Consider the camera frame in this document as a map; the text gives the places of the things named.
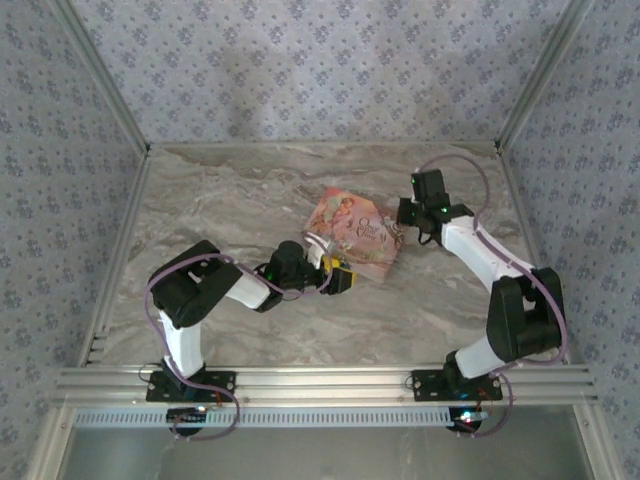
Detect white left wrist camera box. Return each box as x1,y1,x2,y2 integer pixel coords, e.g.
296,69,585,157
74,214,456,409
304,233,332,269

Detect aluminium front mounting rail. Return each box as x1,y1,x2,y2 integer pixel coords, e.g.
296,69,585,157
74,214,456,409
52,366,599,407

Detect pink illustrated storybook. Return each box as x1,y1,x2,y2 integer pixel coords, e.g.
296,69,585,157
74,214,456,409
302,187,407,284

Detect grey metal panel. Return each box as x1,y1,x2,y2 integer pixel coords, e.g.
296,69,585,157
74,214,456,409
69,425,589,480

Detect aluminium upright corner post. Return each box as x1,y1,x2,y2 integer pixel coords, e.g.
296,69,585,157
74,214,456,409
493,0,596,151
52,0,152,151

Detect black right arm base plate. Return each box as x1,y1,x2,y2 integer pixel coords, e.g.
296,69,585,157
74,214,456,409
410,368,504,403

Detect aluminium table back rail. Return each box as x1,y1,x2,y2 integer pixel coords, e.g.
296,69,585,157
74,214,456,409
149,141,501,150

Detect black controller board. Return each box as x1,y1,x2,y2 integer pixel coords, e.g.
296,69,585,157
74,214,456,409
166,405,209,426
449,407,489,434

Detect aluminium table side rail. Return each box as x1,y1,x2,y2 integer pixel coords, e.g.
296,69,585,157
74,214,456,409
79,147,154,369
497,144,591,371

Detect black left controller board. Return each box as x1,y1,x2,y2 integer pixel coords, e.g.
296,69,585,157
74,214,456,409
166,405,209,426

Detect black right controller board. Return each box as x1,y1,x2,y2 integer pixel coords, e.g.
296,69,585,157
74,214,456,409
449,407,489,434

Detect grey slotted cable duct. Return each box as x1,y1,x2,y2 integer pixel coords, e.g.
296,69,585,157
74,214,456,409
73,405,494,429

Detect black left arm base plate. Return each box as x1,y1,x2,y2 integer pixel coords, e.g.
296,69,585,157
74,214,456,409
145,369,237,404

